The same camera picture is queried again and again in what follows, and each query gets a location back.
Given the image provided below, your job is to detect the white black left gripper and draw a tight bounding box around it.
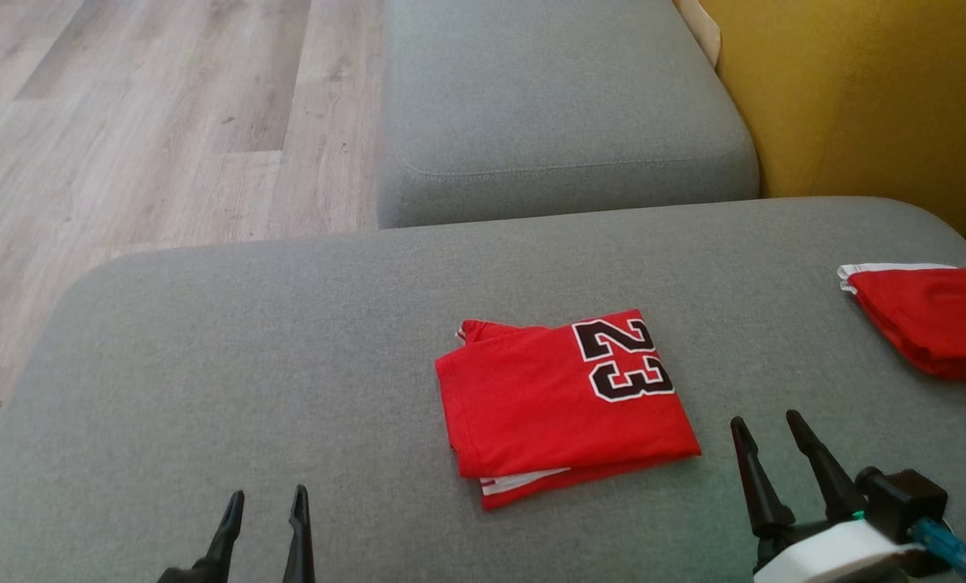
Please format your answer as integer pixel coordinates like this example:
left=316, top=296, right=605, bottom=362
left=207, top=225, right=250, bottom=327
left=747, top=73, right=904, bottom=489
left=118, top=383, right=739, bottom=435
left=155, top=485, right=317, bottom=583

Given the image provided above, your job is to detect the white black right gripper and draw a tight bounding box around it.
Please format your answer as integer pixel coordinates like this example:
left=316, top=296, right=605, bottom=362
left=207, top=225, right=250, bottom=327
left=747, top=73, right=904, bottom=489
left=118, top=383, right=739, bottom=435
left=730, top=410, right=922, bottom=583

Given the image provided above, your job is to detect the red number 23 jersey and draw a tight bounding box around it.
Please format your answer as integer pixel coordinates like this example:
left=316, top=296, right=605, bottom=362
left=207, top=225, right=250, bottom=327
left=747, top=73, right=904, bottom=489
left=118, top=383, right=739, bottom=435
left=434, top=308, right=703, bottom=513

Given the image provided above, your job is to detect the red garment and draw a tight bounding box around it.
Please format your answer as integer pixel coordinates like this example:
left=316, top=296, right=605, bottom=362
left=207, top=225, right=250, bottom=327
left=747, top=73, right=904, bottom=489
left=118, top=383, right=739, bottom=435
left=836, top=262, right=966, bottom=382

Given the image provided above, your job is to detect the large grey sofa chaise cushion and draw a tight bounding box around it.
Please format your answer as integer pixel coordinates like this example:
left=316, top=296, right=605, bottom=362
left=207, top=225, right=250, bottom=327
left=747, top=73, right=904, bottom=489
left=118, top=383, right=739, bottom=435
left=0, top=197, right=966, bottom=583

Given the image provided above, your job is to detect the wide yellow sofa back cushion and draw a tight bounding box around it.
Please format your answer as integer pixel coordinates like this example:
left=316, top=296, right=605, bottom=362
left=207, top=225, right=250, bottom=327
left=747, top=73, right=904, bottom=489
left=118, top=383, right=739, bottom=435
left=697, top=0, right=966, bottom=236

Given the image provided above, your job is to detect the grey sofa seat cushion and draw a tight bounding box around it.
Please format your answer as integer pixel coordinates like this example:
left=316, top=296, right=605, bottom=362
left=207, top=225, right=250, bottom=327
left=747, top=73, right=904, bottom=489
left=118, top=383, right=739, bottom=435
left=376, top=0, right=762, bottom=231

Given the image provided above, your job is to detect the cream sofa label tag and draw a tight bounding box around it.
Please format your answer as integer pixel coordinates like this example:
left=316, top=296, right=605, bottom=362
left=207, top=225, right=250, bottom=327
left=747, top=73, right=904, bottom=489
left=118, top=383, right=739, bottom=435
left=673, top=0, right=722, bottom=68

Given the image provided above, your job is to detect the blue-plug right arm cable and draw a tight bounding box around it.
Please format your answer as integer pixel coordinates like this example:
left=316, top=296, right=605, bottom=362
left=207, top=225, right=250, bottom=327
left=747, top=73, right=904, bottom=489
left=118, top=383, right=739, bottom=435
left=908, top=518, right=966, bottom=581

